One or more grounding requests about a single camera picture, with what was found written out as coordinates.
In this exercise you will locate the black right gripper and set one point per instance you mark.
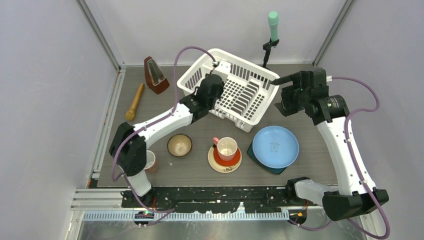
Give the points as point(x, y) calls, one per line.
point(286, 105)

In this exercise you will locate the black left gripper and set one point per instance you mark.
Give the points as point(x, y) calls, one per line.
point(221, 89)

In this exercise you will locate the white plastic dish rack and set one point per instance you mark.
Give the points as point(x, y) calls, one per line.
point(247, 91)

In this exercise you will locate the pink cup white inside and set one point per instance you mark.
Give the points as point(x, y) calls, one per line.
point(226, 147)

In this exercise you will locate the brown ceramic bowl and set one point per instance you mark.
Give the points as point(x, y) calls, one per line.
point(179, 145)

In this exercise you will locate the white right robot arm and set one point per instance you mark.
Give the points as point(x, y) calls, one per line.
point(356, 193)

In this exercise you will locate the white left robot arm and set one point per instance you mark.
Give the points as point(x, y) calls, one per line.
point(131, 142)

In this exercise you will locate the light blue plate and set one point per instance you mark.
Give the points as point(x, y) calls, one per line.
point(275, 147)

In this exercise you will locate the brown wooden metronome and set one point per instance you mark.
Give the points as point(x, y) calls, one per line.
point(154, 77)

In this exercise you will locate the dark green square plate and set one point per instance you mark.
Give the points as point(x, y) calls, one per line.
point(275, 171)

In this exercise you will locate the orange saucer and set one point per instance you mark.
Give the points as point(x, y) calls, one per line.
point(227, 163)

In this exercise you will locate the green microphone on stand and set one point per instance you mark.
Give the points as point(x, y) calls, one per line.
point(273, 22)

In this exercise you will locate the cream patterned plate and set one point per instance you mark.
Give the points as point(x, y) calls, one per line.
point(217, 167)

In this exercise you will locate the wooden rolling pin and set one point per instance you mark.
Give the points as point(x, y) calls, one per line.
point(132, 110)

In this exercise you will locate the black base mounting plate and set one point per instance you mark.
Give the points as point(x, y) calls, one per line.
point(217, 200)

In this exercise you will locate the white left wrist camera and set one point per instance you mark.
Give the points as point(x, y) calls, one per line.
point(223, 69)

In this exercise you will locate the white mug pink handle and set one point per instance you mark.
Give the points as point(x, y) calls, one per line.
point(151, 162)

